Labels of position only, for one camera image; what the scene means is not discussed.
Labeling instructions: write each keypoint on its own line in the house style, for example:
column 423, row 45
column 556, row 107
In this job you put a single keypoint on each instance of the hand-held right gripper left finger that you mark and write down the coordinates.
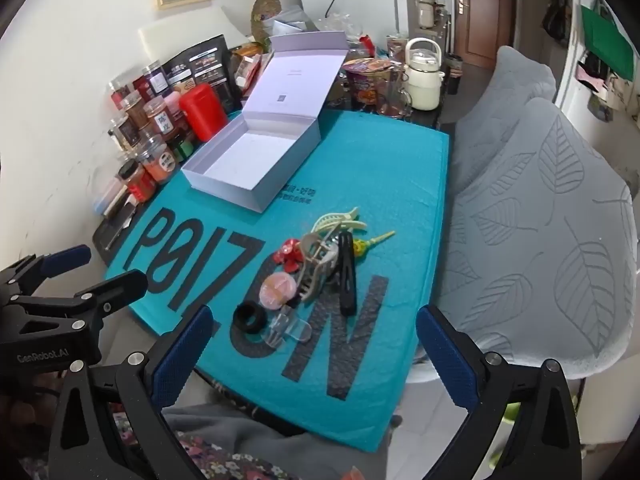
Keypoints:
column 185, row 355

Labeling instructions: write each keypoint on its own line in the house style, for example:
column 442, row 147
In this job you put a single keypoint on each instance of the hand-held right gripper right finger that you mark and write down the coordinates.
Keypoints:
column 445, row 360

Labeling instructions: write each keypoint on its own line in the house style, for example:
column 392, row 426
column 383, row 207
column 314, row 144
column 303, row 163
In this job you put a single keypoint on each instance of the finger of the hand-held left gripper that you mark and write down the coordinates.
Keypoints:
column 75, row 255
column 125, row 282

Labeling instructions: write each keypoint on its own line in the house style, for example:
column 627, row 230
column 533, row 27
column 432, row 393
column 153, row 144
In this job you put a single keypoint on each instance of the black hair band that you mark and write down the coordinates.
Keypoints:
column 237, row 322

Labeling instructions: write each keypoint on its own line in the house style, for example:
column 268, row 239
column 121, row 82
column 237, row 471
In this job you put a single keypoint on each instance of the clear hair claw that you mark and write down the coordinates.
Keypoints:
column 290, row 330

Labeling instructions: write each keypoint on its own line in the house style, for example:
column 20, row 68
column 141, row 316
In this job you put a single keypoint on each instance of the pink blush compact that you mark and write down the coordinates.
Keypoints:
column 277, row 290

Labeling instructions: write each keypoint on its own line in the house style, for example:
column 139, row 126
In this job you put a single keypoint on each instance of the black long hair clip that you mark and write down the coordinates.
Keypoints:
column 346, row 280

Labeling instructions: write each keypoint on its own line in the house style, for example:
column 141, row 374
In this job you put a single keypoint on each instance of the green lollipop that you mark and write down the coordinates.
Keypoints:
column 361, row 246

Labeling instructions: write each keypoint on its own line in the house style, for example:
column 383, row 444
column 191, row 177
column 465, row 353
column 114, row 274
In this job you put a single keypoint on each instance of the red fan-shaped hair clip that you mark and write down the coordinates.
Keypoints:
column 290, row 255

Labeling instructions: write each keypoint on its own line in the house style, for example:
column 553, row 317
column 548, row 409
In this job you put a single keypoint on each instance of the marbled beige hair claw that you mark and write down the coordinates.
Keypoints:
column 312, row 280

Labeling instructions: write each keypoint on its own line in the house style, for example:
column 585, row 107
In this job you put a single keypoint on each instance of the white gift box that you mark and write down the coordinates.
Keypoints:
column 240, row 160

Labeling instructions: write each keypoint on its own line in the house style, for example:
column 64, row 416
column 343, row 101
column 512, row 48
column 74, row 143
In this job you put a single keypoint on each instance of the cream hair claw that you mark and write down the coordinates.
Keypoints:
column 332, row 219

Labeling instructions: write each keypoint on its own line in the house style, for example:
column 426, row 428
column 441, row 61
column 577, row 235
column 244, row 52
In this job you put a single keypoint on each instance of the black flat box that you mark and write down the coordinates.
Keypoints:
column 112, row 232

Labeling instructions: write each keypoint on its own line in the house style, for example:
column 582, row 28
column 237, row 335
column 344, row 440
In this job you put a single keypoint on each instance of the person's grey floral clothing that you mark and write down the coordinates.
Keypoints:
column 260, row 440

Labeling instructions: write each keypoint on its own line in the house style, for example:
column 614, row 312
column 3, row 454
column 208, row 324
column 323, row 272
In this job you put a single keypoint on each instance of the row of spice jars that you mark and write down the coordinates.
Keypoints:
column 150, row 160

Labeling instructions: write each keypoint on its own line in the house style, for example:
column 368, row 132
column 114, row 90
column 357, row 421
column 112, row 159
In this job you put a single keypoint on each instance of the green lidded jar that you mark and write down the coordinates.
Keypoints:
column 184, row 148

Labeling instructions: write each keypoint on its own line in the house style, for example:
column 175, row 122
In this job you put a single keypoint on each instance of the teal bubble mailer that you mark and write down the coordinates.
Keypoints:
column 390, row 210

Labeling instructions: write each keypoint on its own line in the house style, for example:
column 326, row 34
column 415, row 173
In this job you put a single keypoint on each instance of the grey leaf-pattern sofa cover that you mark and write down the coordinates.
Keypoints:
column 540, row 210

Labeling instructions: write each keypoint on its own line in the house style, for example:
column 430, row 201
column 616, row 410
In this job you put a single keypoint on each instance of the pink bottle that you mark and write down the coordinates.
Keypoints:
column 175, row 105

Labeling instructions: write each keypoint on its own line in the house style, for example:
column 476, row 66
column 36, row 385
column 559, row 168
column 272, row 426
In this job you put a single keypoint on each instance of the red canister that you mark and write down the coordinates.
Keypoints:
column 202, row 110

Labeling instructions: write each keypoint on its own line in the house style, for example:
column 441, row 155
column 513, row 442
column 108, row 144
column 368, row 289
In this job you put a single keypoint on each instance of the black snack bag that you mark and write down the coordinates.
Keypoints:
column 210, row 60

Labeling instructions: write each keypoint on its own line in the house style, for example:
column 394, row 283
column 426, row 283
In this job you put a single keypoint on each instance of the white board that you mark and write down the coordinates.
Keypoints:
column 170, row 35

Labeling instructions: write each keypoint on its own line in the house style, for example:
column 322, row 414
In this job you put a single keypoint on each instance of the red snack packet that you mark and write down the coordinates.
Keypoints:
column 248, row 72

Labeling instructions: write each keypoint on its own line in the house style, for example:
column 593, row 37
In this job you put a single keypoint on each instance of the glass mug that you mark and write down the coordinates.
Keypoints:
column 395, row 95

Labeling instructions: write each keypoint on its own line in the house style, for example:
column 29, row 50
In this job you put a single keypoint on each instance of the cream kettle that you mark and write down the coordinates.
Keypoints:
column 422, row 80

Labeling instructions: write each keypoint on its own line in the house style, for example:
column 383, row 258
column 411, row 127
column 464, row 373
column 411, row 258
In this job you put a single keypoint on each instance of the instant noodle cup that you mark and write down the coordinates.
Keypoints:
column 367, row 80

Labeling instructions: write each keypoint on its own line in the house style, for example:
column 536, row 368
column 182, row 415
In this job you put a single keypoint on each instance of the woven straw fan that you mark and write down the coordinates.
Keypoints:
column 265, row 10

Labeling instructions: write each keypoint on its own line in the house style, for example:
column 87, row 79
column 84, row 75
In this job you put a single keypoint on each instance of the clear plastic bag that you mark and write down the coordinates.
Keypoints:
column 320, row 22

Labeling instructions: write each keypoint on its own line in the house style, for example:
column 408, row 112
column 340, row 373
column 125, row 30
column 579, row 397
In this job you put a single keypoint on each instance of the brown door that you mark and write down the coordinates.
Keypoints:
column 482, row 10

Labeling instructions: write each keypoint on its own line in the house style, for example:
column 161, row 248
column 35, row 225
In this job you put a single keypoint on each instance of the white countertop appliance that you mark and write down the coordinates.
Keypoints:
column 427, row 5

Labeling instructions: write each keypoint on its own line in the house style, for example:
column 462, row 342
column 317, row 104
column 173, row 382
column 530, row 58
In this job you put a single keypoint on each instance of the dark hanging handbag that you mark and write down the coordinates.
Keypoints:
column 556, row 15

